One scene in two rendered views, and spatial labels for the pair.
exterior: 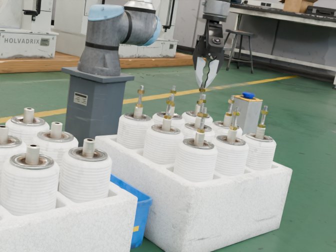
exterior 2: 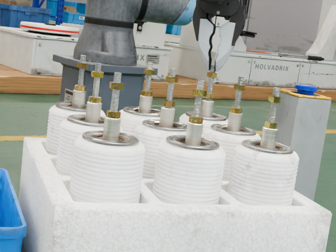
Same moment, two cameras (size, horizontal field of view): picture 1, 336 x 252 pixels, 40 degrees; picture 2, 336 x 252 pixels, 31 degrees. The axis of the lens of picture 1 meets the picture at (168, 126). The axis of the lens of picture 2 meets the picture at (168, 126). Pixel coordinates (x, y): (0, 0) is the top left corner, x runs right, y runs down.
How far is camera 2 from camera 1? 0.59 m
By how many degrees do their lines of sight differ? 23
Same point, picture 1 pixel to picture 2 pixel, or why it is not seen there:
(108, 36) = (108, 6)
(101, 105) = not seen: hidden behind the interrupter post
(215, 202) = (121, 245)
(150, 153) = (58, 157)
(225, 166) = (168, 185)
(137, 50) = (298, 77)
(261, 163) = (260, 193)
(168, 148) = not seen: hidden behind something
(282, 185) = (306, 241)
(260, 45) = not seen: outside the picture
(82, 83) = (73, 75)
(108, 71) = (108, 57)
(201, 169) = (97, 181)
